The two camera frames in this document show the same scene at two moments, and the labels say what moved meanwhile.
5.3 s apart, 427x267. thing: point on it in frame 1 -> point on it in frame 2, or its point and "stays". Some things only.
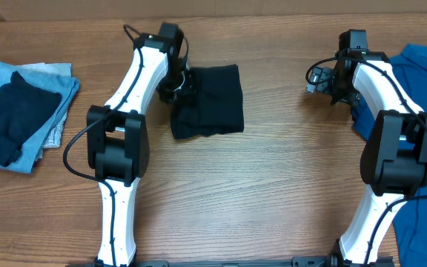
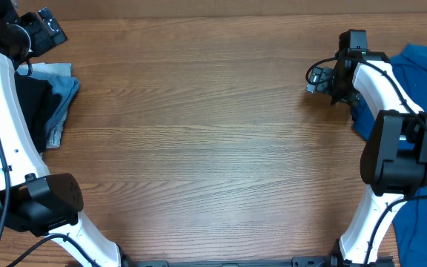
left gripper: x=167 y=99 -> x=34 y=24
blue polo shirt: x=422 y=223 stays
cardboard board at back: x=43 y=10 stays
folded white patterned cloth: x=59 y=68 stays
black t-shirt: x=216 y=107 -> x=38 y=101
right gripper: x=339 y=93 stays
